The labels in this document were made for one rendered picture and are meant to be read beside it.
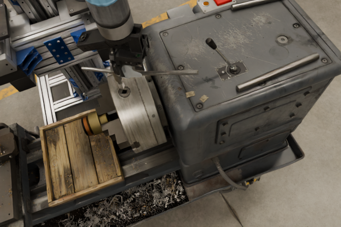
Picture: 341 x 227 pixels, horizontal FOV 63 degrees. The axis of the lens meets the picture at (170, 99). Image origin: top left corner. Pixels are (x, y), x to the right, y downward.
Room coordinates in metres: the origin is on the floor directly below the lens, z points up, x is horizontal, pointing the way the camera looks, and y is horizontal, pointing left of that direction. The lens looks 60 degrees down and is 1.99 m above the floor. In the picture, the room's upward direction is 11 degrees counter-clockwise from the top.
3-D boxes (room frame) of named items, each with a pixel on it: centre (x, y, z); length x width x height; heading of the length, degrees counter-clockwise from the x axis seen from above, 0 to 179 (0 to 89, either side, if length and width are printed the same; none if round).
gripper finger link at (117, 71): (0.44, 0.11, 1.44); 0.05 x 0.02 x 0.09; 161
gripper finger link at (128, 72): (0.45, 0.09, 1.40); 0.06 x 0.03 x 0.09; 71
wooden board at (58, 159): (0.46, 0.43, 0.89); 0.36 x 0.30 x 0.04; 11
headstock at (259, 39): (0.61, -0.25, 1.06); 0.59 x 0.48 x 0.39; 101
